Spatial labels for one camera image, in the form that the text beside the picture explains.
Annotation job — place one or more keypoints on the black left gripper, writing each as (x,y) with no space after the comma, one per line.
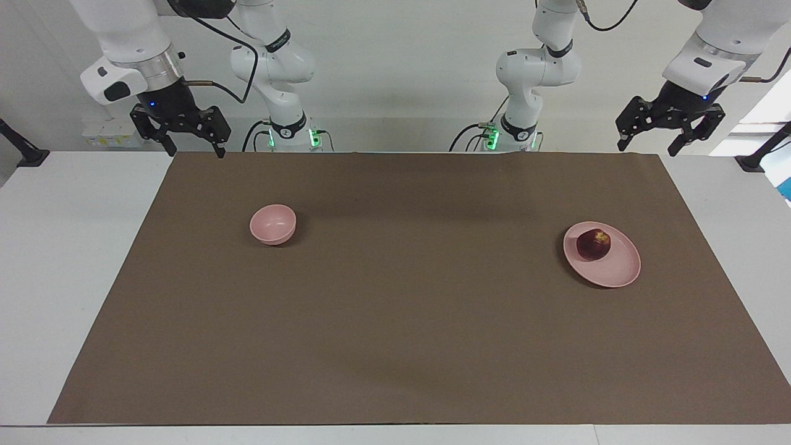
(683,104)

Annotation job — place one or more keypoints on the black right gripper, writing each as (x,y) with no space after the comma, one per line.
(170,102)

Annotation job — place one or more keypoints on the red apple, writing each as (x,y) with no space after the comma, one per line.
(593,245)

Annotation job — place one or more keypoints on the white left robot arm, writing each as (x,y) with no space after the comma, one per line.
(537,68)

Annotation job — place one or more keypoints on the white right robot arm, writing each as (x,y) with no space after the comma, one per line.
(272,62)

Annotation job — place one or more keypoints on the pink bowl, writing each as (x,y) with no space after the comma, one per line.
(272,224)

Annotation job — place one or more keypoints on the pink plate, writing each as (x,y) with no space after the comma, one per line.
(612,271)

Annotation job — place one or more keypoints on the white socket box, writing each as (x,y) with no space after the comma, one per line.
(114,135)

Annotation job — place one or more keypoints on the black clamp stand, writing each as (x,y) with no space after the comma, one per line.
(751,163)
(28,156)

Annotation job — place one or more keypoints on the blue object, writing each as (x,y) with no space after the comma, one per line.
(786,188)

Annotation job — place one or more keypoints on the brown table mat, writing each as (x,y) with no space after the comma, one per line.
(395,321)

